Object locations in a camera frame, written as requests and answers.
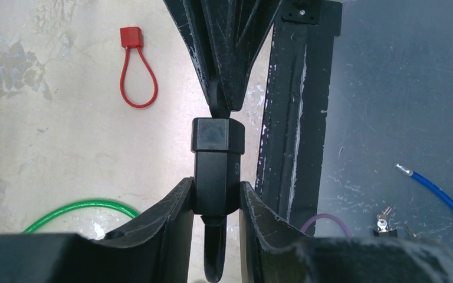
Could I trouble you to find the green cable lock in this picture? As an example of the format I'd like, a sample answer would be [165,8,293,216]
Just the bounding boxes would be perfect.
[22,199,140,234]

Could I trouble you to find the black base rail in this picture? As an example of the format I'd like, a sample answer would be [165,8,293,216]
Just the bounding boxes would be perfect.
[255,1,343,233]

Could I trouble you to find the blue cable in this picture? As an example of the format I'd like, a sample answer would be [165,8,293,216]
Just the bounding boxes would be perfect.
[396,163,453,243]

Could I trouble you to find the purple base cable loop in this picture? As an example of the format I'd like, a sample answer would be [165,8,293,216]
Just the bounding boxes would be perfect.
[300,213,352,238]

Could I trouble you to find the red cable lock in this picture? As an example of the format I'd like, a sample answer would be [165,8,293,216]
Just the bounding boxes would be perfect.
[119,26,159,109]

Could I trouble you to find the black padlock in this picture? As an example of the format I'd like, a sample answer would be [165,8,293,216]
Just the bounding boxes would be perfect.
[191,118,245,282]

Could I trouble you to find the keys on lower floor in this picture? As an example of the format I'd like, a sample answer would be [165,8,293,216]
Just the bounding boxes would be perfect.
[373,206,398,238]

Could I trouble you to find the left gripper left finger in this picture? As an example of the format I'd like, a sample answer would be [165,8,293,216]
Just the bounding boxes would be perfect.
[0,177,193,282]

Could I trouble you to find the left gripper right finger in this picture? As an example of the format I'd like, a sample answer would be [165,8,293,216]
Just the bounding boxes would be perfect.
[239,182,453,282]

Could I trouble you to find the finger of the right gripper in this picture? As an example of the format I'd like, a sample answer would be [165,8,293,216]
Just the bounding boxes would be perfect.
[164,0,231,117]
[203,1,281,111]

